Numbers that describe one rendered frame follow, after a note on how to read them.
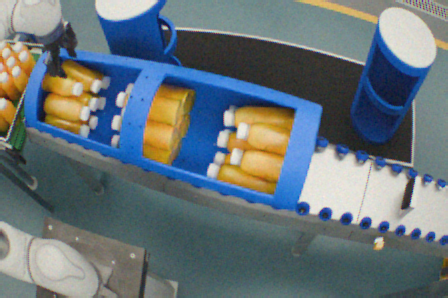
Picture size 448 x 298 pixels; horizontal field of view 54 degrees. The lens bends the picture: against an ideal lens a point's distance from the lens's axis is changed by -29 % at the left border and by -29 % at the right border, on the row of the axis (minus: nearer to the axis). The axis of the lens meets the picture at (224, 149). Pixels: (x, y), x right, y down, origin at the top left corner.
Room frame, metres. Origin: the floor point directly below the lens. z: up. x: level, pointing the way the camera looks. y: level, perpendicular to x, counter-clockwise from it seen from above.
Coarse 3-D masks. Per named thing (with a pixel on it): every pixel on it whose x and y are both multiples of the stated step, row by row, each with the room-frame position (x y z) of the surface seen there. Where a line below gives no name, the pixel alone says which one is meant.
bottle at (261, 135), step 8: (248, 128) 0.50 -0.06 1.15; (256, 128) 0.50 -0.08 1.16; (264, 128) 0.50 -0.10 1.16; (272, 128) 0.50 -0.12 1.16; (280, 128) 0.50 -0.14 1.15; (248, 136) 0.49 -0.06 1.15; (256, 136) 0.48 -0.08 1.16; (264, 136) 0.48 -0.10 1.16; (272, 136) 0.48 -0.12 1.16; (280, 136) 0.47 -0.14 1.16; (288, 136) 0.47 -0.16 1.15; (256, 144) 0.47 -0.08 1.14; (264, 144) 0.46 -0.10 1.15; (272, 144) 0.46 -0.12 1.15; (280, 144) 0.46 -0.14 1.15; (272, 152) 0.45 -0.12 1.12; (280, 152) 0.44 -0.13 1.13
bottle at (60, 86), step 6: (48, 78) 0.77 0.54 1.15; (54, 78) 0.76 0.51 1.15; (60, 78) 0.75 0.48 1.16; (72, 78) 0.74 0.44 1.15; (42, 84) 0.76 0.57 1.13; (48, 84) 0.75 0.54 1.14; (54, 84) 0.74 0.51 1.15; (60, 84) 0.73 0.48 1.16; (66, 84) 0.72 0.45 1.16; (72, 84) 0.72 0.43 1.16; (48, 90) 0.74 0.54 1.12; (54, 90) 0.72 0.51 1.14; (60, 90) 0.71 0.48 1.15; (66, 90) 0.70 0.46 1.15; (72, 90) 0.70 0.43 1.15; (66, 96) 0.70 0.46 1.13
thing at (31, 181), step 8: (32, 48) 1.09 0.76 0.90; (0, 144) 0.67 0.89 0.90; (8, 144) 0.66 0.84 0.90; (24, 144) 0.89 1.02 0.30; (0, 152) 0.68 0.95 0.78; (8, 152) 0.63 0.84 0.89; (16, 152) 0.63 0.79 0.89; (8, 160) 0.76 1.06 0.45; (16, 160) 0.63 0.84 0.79; (24, 160) 0.62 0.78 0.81; (16, 168) 0.76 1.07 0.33; (24, 176) 0.76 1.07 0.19; (32, 176) 0.81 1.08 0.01; (32, 184) 0.75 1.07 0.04
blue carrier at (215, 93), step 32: (96, 64) 0.82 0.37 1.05; (128, 64) 0.71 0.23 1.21; (160, 64) 0.70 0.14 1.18; (32, 96) 0.68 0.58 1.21; (224, 96) 0.65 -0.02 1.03; (256, 96) 0.56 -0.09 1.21; (288, 96) 0.57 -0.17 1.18; (96, 128) 0.64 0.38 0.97; (128, 128) 0.52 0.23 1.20; (192, 128) 0.59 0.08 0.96; (224, 128) 0.58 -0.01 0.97; (128, 160) 0.48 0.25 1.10; (192, 160) 0.50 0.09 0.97; (288, 160) 0.39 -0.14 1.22; (224, 192) 0.37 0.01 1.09; (256, 192) 0.35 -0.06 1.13; (288, 192) 0.33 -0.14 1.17
